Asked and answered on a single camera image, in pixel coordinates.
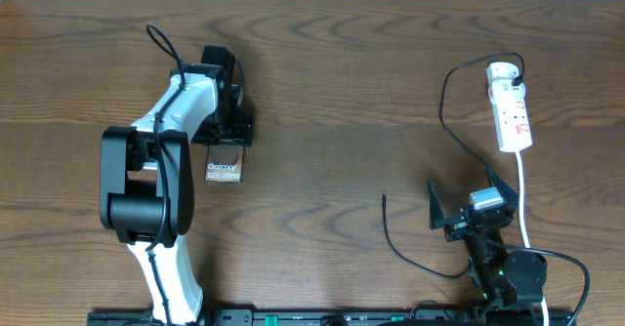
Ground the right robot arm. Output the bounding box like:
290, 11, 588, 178
428, 166, 547, 323

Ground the bronze Galaxy smartphone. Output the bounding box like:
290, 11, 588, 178
204, 144, 244, 183

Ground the white power strip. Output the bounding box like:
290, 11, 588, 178
488, 78, 532, 153

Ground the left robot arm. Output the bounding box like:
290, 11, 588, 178
99, 45, 254, 325

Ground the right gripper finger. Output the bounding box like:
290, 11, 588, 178
428, 181, 444, 230
485, 165, 519, 209

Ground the white power strip cord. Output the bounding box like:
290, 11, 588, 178
514, 150, 551, 326

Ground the white USB charger adapter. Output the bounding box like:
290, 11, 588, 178
486, 61, 521, 86

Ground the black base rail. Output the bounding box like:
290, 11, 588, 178
86, 307, 577, 326

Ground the black USB charging cable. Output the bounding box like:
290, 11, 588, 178
381, 52, 526, 280

